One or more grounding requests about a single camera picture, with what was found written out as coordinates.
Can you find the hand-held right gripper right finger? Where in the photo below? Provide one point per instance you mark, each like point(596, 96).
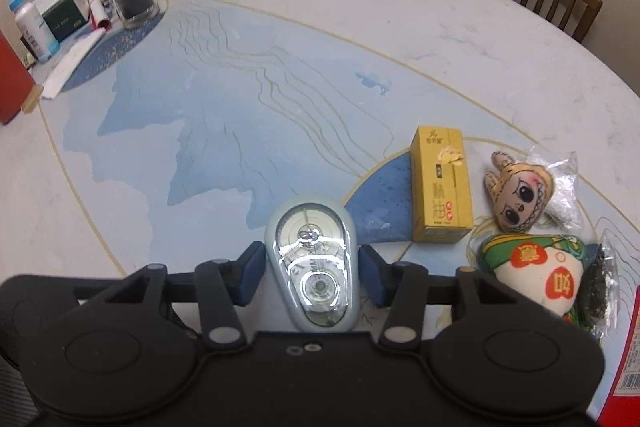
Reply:
point(372, 274)

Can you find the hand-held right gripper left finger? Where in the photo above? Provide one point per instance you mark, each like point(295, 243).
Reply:
point(252, 274)

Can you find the grey correction tape dispenser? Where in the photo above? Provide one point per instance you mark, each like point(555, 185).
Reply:
point(310, 252)

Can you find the yellow carton box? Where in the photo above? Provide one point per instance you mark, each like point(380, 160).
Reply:
point(440, 192)

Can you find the green and white plush doll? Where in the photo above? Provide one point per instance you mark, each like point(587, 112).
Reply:
point(535, 272)

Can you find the plush doll head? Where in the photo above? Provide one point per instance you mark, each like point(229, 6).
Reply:
point(520, 194)

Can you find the clear plastic bag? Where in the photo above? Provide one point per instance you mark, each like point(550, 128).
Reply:
point(565, 187)

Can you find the clear packet of dark tea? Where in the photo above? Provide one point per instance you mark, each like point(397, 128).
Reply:
point(607, 287)

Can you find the red cardboard box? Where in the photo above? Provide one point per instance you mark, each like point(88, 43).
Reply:
point(622, 382)

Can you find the white folded paper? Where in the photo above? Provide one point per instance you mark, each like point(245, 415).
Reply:
point(70, 62)

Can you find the red and white tube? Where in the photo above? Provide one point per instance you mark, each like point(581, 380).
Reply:
point(97, 9)

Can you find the red box lid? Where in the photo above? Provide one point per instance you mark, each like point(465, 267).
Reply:
point(12, 77)

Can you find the dark green box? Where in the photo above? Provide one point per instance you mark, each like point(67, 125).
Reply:
point(62, 19)

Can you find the white bottle with blue cap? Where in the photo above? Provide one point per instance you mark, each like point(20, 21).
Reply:
point(32, 27)

